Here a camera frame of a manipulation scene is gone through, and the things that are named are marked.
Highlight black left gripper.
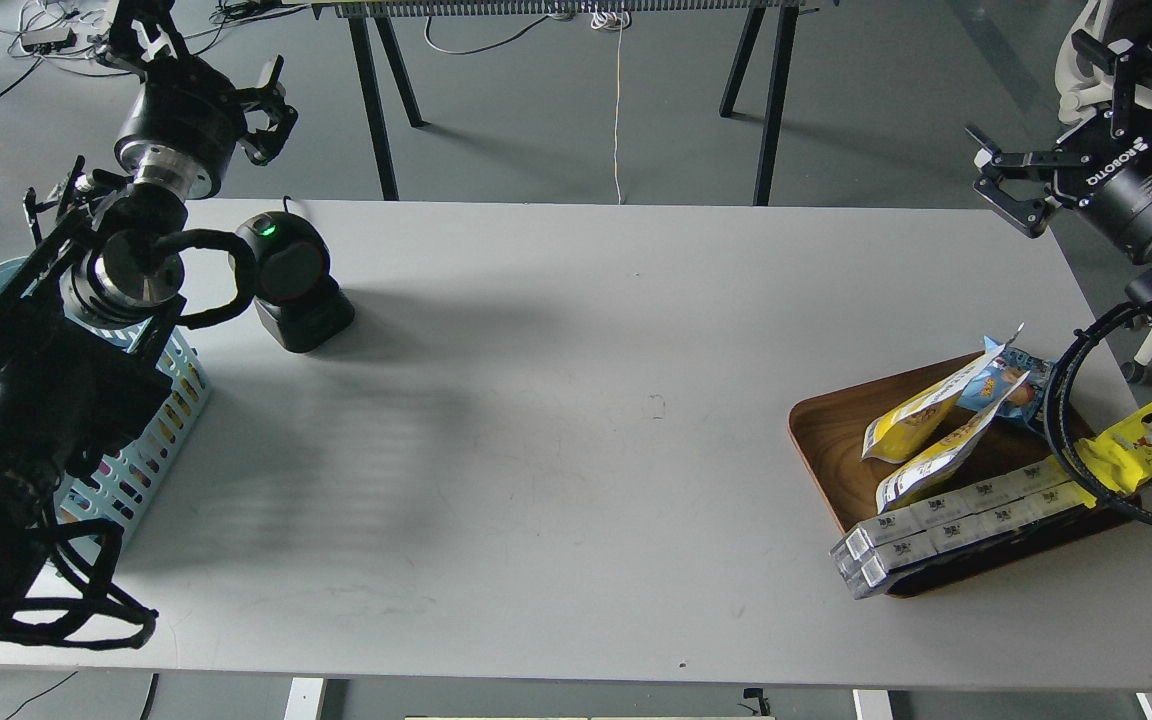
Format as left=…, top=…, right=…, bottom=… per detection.
left=114, top=56, right=300, bottom=197

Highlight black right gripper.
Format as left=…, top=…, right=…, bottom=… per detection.
left=967, top=29, right=1152, bottom=263

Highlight yellow white snack pouch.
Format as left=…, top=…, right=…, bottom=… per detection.
left=861, top=323, right=1025, bottom=464

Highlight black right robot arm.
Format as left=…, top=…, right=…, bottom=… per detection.
left=967, top=29, right=1152, bottom=525

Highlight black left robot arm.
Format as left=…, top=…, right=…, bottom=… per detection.
left=0, top=55, right=298, bottom=650

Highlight blue snack bag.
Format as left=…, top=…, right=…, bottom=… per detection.
left=956, top=336, right=1053, bottom=432

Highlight yellow cartoon snack bag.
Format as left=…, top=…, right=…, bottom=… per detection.
left=1073, top=382, right=1152, bottom=509

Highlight light blue plastic basket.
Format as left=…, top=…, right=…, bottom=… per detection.
left=0, top=259, right=211, bottom=539

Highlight white boxed snack pack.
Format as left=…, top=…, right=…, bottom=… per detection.
left=829, top=460, right=1085, bottom=600

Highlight white office chair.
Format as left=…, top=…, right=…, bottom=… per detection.
left=1053, top=1, right=1152, bottom=126

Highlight black barcode scanner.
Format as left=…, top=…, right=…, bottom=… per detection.
left=236, top=197, right=356, bottom=354

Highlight brown wooden tray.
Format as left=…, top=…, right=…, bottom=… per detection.
left=787, top=355, right=1128, bottom=598

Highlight black metal frame table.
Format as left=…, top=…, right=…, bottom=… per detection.
left=276, top=1, right=805, bottom=206

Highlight floor power strip cables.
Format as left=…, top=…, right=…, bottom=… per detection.
left=0, top=0, right=306, bottom=136

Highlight white hanging cable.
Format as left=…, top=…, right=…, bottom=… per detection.
left=591, top=10, right=632, bottom=205

